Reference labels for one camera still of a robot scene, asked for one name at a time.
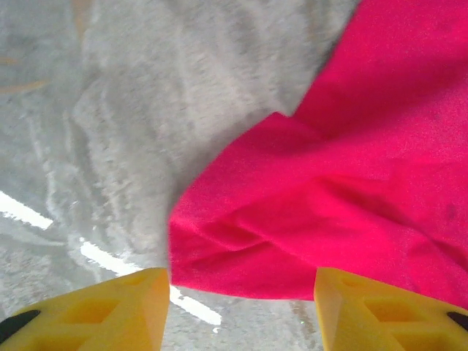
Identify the red t-shirt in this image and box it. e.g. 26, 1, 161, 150
167, 0, 468, 312

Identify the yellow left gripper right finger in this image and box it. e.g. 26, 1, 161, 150
314, 266, 468, 351

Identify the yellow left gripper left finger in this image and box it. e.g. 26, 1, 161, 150
0, 268, 171, 351

